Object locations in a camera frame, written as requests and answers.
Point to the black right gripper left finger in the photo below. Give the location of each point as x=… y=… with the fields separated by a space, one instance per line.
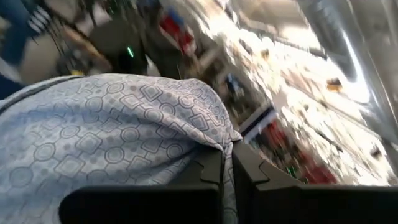
x=149 y=202

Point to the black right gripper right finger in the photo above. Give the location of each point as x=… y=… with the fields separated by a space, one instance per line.
x=311 y=205

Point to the white geometric patterned cloth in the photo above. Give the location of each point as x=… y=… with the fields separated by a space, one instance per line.
x=93 y=133

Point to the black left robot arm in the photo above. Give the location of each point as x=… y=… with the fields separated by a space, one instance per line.
x=121 y=43

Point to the blue white fabric bin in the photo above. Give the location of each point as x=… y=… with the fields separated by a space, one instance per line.
x=15 y=40

